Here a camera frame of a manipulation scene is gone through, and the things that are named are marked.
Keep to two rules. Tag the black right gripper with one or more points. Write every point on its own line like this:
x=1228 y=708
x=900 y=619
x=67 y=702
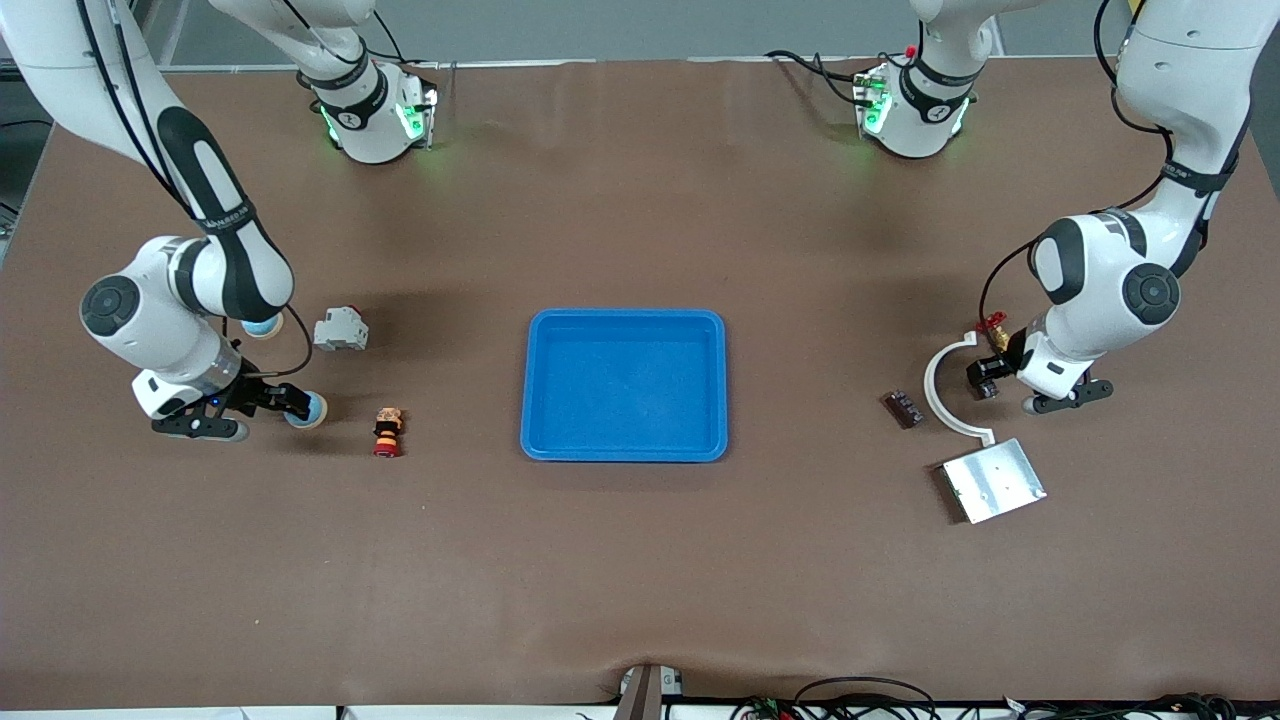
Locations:
x=252 y=393

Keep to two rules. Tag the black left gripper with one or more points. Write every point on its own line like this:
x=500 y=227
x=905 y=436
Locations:
x=1001 y=365

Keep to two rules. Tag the blue desk bell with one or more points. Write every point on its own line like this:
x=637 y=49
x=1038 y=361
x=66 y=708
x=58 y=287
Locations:
x=262 y=327
x=310 y=413

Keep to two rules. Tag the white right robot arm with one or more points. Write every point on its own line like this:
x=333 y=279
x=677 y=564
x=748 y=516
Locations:
x=170 y=330

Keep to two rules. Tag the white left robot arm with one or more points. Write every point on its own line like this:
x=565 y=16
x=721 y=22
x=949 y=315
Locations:
x=1090 y=300

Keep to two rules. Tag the blue plastic tray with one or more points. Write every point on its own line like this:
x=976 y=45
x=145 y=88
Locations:
x=645 y=385

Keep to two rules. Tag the white semicircular pipe clamp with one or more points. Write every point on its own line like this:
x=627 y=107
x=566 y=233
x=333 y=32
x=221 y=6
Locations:
x=928 y=388

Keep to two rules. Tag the white circuit breaker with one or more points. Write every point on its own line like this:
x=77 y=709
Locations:
x=340 y=332

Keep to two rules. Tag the silver metal box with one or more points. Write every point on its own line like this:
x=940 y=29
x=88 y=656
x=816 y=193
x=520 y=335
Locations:
x=995 y=480

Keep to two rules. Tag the red yellow push button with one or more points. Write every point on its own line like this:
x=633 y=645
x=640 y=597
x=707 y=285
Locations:
x=388 y=430

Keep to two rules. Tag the metal table edge bracket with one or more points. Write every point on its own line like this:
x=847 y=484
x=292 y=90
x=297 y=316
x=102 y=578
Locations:
x=642 y=695

